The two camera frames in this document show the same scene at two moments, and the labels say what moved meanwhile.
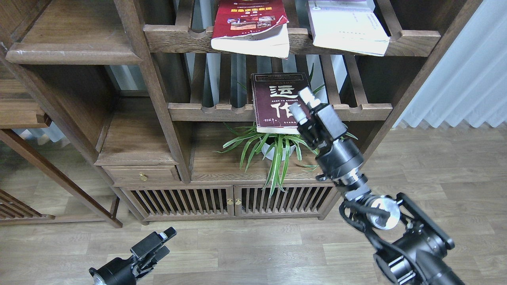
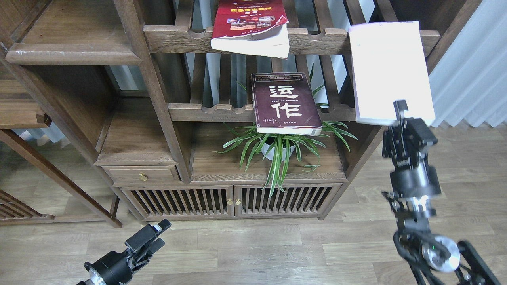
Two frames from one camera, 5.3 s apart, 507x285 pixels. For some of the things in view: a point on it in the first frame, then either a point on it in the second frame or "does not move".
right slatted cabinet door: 300,199 does not move
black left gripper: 119,271 -> 113,268
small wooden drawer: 139,174 does not move
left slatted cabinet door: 169,202 does not move
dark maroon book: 272,94 does not move
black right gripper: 334,157 -> 406,143
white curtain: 469,82 does not move
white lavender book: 351,25 -> 389,65
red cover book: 252,27 does not move
